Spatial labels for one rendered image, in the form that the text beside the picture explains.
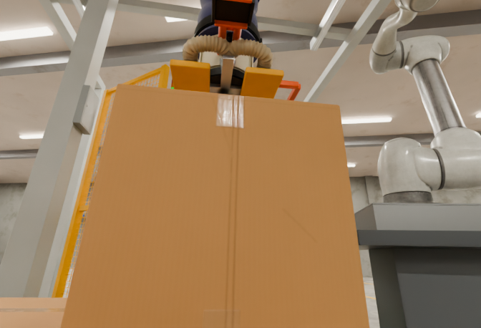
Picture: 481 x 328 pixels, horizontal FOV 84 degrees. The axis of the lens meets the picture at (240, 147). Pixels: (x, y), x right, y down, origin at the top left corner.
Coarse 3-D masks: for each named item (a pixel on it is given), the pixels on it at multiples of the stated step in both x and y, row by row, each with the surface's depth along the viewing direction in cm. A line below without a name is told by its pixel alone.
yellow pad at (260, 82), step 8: (248, 72) 67; (256, 72) 67; (264, 72) 68; (272, 72) 68; (280, 72) 68; (248, 80) 70; (256, 80) 70; (264, 80) 70; (272, 80) 70; (280, 80) 70; (248, 88) 73; (256, 88) 73; (264, 88) 73; (272, 88) 73; (256, 96) 77; (264, 96) 77; (272, 96) 77
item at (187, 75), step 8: (176, 64) 65; (184, 64) 65; (192, 64) 66; (200, 64) 66; (208, 64) 66; (176, 72) 68; (184, 72) 68; (192, 72) 67; (200, 72) 67; (208, 72) 67; (176, 80) 71; (184, 80) 71; (192, 80) 71; (200, 80) 70; (208, 80) 71; (176, 88) 74; (184, 88) 74; (192, 88) 74; (200, 88) 74; (208, 88) 74
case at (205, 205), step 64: (128, 128) 42; (192, 128) 44; (256, 128) 45; (320, 128) 47; (128, 192) 38; (192, 192) 40; (256, 192) 41; (320, 192) 43; (128, 256) 35; (192, 256) 37; (256, 256) 38; (320, 256) 39; (64, 320) 32; (128, 320) 33; (192, 320) 34; (256, 320) 35; (320, 320) 36
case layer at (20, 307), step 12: (0, 300) 75; (12, 300) 76; (24, 300) 76; (36, 300) 77; (48, 300) 77; (60, 300) 77; (0, 312) 61; (12, 312) 61; (24, 312) 61; (36, 312) 62; (48, 312) 62; (60, 312) 62; (0, 324) 51; (12, 324) 51; (24, 324) 51; (36, 324) 52; (48, 324) 52; (60, 324) 52
